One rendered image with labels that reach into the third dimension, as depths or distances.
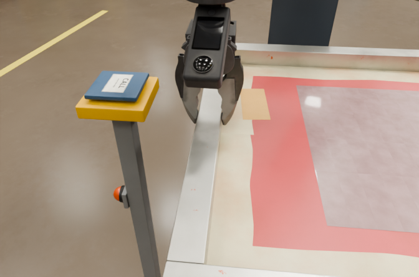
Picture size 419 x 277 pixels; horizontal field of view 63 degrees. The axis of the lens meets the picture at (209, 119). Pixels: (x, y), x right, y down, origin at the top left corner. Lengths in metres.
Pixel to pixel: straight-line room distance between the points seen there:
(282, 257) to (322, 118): 0.29
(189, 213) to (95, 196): 1.44
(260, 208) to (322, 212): 0.08
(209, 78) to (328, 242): 0.24
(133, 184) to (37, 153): 1.41
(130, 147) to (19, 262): 1.05
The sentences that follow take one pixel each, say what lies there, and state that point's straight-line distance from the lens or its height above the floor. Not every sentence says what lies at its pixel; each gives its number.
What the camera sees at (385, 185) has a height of 0.96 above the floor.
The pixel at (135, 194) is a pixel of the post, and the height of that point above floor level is 0.67.
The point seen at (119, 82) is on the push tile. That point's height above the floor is 0.97.
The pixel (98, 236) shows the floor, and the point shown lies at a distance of 1.67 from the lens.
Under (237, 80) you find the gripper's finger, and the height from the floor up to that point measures 1.06.
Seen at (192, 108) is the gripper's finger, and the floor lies 1.00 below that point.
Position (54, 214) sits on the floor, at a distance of 1.82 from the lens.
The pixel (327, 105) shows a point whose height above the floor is 0.96.
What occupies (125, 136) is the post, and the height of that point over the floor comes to 0.85.
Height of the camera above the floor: 1.30
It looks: 36 degrees down
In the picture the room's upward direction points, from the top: straight up
